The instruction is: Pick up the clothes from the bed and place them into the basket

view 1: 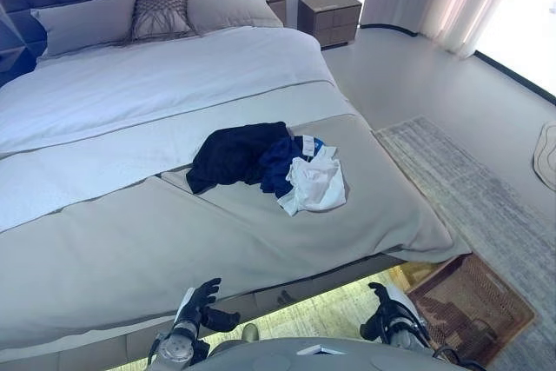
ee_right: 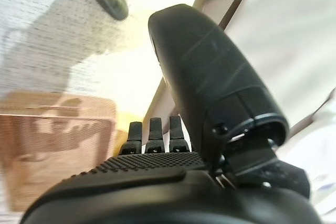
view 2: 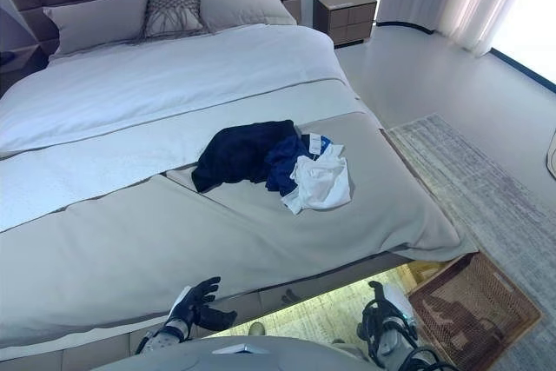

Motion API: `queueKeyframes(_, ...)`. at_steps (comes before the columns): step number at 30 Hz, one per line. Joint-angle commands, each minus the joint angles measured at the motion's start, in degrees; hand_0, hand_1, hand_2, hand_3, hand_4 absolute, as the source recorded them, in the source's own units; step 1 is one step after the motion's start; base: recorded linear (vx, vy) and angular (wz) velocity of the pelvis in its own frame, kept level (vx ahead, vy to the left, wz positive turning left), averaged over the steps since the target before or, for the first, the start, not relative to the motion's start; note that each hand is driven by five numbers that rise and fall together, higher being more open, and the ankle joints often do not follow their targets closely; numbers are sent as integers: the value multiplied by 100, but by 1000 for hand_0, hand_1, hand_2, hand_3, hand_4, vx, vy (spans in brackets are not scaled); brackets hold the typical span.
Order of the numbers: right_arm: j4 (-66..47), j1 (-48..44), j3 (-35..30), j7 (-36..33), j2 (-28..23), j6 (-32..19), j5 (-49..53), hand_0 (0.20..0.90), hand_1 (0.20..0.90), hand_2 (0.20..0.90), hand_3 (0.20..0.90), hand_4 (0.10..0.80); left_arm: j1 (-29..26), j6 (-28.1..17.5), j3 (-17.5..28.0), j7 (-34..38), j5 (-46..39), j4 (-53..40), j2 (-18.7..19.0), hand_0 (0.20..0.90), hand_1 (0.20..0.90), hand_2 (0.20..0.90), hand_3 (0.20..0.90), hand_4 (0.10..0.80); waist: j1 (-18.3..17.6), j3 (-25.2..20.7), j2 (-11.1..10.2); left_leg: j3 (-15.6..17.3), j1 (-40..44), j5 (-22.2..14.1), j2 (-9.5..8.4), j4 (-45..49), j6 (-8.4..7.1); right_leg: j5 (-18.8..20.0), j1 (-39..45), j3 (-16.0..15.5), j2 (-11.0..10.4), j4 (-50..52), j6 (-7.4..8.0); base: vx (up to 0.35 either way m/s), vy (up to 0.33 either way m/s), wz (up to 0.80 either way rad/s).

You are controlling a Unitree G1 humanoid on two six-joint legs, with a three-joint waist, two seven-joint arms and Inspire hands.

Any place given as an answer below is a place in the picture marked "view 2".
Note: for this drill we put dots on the brown wooden nightstand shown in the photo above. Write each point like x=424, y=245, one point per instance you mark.
x=345, y=17

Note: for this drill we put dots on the white duvet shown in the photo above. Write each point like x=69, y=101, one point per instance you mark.
x=174, y=80

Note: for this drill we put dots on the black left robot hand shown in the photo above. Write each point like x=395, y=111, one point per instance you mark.
x=184, y=306

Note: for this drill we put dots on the white paper clothing tag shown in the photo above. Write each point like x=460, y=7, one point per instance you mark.
x=314, y=145

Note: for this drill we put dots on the silver left robot leg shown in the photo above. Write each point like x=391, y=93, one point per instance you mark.
x=257, y=329

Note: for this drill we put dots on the blue clothing tag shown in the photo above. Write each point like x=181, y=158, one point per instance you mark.
x=326, y=145

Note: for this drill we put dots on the plain beige pillow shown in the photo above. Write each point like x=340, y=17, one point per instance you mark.
x=95, y=19
x=243, y=8

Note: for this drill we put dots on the grey patterned cushion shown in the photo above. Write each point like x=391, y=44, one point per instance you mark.
x=174, y=15

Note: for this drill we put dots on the round mat with dark outline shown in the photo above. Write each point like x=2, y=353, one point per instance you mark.
x=551, y=154

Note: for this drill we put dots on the dark blue garment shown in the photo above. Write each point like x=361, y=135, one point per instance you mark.
x=284, y=167

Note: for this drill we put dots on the brown wicker basket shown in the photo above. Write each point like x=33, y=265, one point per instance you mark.
x=478, y=301

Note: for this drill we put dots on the grey striped rug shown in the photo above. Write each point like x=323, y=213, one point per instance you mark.
x=486, y=188

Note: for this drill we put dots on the grey robot torso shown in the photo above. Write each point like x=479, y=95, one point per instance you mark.
x=217, y=355

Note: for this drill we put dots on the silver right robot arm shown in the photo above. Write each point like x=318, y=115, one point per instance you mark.
x=391, y=340

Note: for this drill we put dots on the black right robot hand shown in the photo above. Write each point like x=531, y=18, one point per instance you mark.
x=395, y=301

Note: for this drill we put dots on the black garment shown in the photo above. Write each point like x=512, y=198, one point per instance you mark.
x=236, y=154

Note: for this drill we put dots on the white garment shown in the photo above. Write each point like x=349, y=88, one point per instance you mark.
x=323, y=184

